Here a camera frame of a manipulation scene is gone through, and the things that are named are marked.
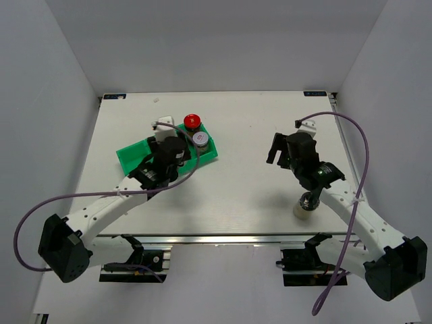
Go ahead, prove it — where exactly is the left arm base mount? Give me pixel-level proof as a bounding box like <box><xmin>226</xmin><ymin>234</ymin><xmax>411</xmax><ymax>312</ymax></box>
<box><xmin>99</xmin><ymin>234</ymin><xmax>171</xmax><ymax>284</ymax></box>

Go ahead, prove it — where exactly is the silver lid glass jar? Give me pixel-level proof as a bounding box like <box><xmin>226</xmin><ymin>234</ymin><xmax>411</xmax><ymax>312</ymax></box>
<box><xmin>192</xmin><ymin>131</ymin><xmax>210</xmax><ymax>155</ymax></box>

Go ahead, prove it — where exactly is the black grinder white jar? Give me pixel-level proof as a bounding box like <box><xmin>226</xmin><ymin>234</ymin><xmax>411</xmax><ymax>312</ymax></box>
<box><xmin>293</xmin><ymin>192</ymin><xmax>320</xmax><ymax>220</ymax></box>

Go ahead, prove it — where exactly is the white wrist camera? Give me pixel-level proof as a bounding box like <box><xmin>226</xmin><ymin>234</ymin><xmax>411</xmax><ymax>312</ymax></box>
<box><xmin>295</xmin><ymin>119</ymin><xmax>317</xmax><ymax>138</ymax></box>
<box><xmin>151</xmin><ymin>115</ymin><xmax>178</xmax><ymax>144</ymax></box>

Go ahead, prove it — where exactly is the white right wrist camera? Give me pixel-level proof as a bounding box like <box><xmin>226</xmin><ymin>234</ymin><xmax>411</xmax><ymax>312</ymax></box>
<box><xmin>295</xmin><ymin>119</ymin><xmax>317</xmax><ymax>138</ymax></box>

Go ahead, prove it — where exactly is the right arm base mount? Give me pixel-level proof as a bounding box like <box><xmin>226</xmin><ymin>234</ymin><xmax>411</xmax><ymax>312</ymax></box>
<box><xmin>275</xmin><ymin>233</ymin><xmax>344</xmax><ymax>288</ymax></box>

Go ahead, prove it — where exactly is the green plastic divided bin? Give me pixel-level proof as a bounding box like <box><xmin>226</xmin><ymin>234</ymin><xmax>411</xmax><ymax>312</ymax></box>
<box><xmin>116</xmin><ymin>124</ymin><xmax>218</xmax><ymax>176</ymax></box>

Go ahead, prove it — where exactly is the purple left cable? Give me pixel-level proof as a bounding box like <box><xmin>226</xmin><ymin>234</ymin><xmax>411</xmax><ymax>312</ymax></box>
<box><xmin>13</xmin><ymin>123</ymin><xmax>200</xmax><ymax>284</ymax></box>

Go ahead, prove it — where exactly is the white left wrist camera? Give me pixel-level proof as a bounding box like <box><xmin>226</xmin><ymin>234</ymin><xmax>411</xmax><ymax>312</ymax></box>
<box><xmin>151</xmin><ymin>115</ymin><xmax>178</xmax><ymax>144</ymax></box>

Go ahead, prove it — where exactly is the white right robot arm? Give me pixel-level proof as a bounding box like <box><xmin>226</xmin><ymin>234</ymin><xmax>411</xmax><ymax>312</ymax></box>
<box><xmin>267</xmin><ymin>132</ymin><xmax>427</xmax><ymax>301</ymax></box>

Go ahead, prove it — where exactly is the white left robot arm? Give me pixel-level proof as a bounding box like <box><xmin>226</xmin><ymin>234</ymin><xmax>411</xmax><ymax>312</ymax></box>
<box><xmin>38</xmin><ymin>137</ymin><xmax>290</xmax><ymax>283</ymax></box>

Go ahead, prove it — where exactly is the red cap sauce bottle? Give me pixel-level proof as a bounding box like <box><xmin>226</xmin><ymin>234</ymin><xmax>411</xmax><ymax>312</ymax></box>
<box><xmin>184</xmin><ymin>113</ymin><xmax>202</xmax><ymax>134</ymax></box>

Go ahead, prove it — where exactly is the blue label sticker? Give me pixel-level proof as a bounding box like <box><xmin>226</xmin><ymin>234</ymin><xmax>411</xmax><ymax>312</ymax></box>
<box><xmin>103</xmin><ymin>93</ymin><xmax>126</xmax><ymax>100</ymax></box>
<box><xmin>303</xmin><ymin>90</ymin><xmax>327</xmax><ymax>97</ymax></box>

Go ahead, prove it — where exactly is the blue label sticker left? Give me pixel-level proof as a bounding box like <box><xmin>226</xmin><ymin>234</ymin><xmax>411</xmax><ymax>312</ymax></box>
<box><xmin>103</xmin><ymin>93</ymin><xmax>126</xmax><ymax>100</ymax></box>

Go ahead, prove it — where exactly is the blue label sticker right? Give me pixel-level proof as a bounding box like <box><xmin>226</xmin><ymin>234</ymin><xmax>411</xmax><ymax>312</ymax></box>
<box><xmin>303</xmin><ymin>90</ymin><xmax>327</xmax><ymax>97</ymax></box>

